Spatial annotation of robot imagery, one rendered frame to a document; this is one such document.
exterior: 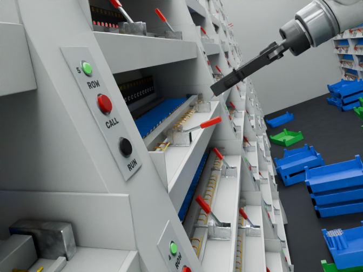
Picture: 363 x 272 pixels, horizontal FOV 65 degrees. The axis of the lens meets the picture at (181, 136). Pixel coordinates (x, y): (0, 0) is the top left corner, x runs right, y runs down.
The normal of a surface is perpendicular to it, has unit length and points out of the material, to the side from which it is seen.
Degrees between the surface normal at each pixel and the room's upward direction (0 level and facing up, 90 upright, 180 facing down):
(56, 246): 90
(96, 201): 90
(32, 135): 90
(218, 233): 90
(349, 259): 70
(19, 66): 109
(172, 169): 19
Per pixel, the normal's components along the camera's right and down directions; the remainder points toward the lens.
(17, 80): 0.97, -0.02
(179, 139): -0.22, 0.29
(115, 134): 0.89, -0.33
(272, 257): -0.08, -0.96
